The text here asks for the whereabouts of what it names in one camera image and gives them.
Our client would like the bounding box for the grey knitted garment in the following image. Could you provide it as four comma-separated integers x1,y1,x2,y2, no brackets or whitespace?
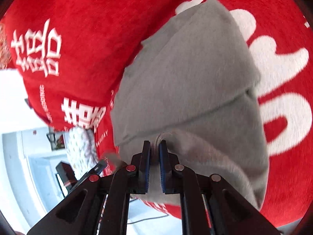
110,0,269,209

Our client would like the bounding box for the red blanket with white print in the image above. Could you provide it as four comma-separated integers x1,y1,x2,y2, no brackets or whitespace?
1,0,312,227

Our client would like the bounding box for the white patterned pillow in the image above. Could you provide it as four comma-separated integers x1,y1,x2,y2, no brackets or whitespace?
66,127,99,179

